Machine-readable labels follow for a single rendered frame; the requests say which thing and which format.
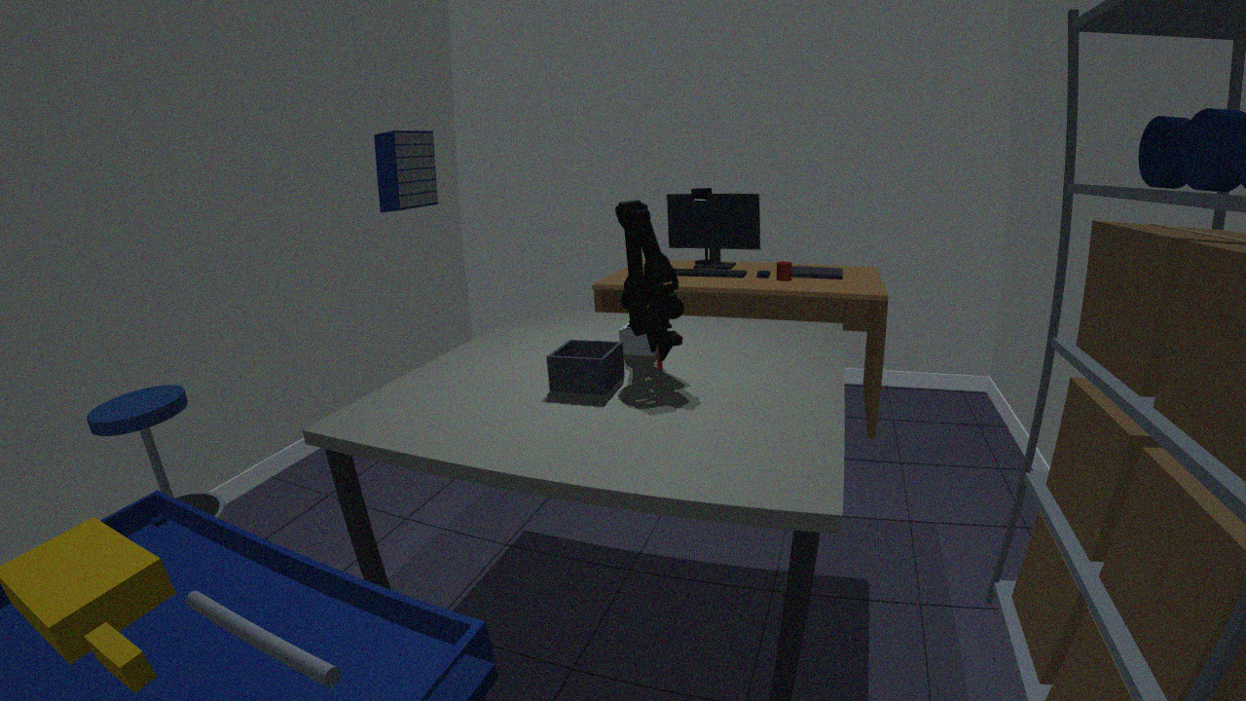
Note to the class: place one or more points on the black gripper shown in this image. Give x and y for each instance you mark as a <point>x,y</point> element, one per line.
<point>662,337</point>

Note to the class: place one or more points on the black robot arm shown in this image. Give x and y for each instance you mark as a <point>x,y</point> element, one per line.
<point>648,289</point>

